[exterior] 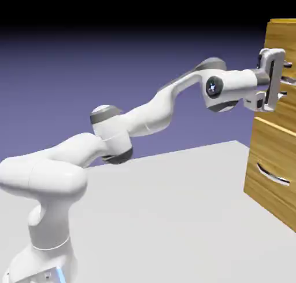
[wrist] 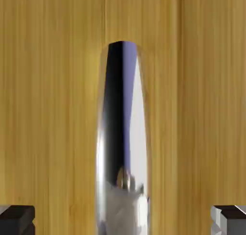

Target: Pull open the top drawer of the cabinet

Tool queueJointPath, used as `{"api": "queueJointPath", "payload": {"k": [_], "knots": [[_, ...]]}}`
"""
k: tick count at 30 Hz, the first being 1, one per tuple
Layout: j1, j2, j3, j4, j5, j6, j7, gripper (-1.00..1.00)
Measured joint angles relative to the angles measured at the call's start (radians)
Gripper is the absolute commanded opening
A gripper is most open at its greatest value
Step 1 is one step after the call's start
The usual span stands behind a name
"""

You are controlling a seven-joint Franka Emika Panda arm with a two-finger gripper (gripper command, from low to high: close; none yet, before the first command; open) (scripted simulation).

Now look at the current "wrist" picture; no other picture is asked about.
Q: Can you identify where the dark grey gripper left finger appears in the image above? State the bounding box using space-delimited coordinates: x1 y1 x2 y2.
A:
0 205 36 235

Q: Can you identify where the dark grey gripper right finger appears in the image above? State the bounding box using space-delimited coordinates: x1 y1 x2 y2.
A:
210 204 246 235

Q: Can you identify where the light wood drawer front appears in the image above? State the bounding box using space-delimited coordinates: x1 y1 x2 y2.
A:
0 0 246 235

